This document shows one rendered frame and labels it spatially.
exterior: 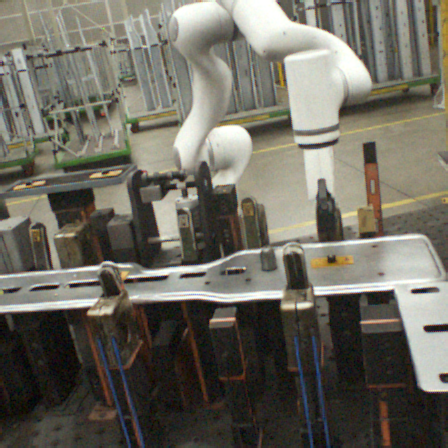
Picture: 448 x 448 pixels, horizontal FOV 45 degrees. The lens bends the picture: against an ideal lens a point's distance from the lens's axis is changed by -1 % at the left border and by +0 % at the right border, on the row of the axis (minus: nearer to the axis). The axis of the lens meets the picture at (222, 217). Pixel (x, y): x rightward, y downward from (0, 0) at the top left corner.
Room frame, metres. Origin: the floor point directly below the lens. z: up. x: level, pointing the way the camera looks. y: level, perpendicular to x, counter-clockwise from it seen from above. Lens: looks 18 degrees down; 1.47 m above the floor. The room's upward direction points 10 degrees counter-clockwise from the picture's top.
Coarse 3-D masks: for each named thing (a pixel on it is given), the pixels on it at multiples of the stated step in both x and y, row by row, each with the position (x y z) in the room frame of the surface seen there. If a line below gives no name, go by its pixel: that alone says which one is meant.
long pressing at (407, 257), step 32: (224, 256) 1.11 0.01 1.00; (256, 256) 1.09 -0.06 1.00; (320, 256) 1.03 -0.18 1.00; (384, 256) 0.97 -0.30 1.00; (416, 256) 0.95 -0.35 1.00; (0, 288) 1.18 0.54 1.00; (32, 288) 1.14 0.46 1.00; (64, 288) 1.11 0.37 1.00; (96, 288) 1.07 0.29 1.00; (128, 288) 1.04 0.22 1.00; (160, 288) 1.02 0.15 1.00; (192, 288) 0.99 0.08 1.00; (224, 288) 0.96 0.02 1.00; (256, 288) 0.94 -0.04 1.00; (320, 288) 0.89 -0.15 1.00; (352, 288) 0.87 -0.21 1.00; (384, 288) 0.85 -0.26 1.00; (416, 288) 0.84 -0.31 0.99
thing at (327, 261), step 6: (318, 258) 1.01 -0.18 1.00; (324, 258) 1.01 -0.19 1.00; (330, 258) 0.98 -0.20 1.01; (336, 258) 1.00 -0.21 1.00; (342, 258) 0.99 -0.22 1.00; (348, 258) 0.99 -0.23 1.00; (312, 264) 0.99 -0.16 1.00; (318, 264) 0.99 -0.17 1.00; (324, 264) 0.98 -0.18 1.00; (330, 264) 0.98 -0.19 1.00; (336, 264) 0.97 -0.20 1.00; (342, 264) 0.97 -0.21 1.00; (348, 264) 0.96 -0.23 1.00
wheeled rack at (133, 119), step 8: (112, 48) 11.02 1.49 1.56; (136, 48) 10.42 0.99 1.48; (112, 56) 10.10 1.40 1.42; (120, 80) 11.00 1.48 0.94; (168, 80) 11.08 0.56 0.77; (120, 88) 10.10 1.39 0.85; (128, 112) 10.71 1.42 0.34; (144, 112) 10.46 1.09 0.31; (152, 112) 10.23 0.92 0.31; (160, 112) 10.21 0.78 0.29; (168, 112) 10.13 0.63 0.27; (176, 112) 10.13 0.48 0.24; (128, 120) 10.07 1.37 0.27; (136, 120) 10.08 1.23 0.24; (144, 120) 10.09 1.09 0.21; (136, 128) 10.17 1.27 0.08
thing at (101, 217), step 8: (104, 208) 1.34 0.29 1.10; (112, 208) 1.34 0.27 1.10; (96, 216) 1.30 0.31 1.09; (104, 216) 1.30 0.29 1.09; (112, 216) 1.32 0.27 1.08; (96, 224) 1.30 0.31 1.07; (104, 224) 1.30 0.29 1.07; (96, 232) 1.31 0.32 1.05; (104, 232) 1.30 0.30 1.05; (104, 240) 1.31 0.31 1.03; (104, 248) 1.31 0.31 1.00; (104, 256) 1.31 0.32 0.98; (112, 256) 1.30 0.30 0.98
